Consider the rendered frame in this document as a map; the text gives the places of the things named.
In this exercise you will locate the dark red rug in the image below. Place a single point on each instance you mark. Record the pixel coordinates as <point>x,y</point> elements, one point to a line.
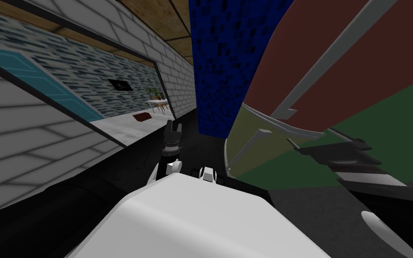
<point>142,116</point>

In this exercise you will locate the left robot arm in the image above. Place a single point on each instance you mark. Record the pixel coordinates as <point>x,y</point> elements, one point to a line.
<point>166,162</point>

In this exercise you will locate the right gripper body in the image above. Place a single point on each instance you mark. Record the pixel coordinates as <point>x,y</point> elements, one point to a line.
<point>339,152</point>

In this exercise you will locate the black picture on wall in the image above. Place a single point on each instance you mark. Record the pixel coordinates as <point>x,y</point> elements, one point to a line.
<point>120,85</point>

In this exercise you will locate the white table with plant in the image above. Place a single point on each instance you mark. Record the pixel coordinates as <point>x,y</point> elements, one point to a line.
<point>158,102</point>

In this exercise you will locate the olive cupboard door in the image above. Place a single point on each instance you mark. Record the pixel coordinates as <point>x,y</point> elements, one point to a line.
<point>249,143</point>

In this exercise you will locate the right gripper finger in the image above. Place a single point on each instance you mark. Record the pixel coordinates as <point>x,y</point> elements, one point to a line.
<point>339,135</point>
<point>293,143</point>

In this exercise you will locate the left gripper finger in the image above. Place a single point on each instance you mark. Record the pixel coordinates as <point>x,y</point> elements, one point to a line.
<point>178,128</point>
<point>169,126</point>

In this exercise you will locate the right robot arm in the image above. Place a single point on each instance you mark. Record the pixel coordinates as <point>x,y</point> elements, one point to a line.
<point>389,186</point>

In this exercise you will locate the teal door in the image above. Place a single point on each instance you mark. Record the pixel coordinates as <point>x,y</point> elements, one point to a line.
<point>45,84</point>

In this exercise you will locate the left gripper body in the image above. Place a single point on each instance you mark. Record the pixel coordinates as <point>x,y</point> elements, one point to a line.
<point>172,138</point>

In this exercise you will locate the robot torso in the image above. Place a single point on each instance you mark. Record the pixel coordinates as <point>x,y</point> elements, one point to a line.
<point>199,218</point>

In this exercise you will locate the green cupboard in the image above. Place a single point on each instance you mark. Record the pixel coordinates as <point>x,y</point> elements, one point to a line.
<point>389,132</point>

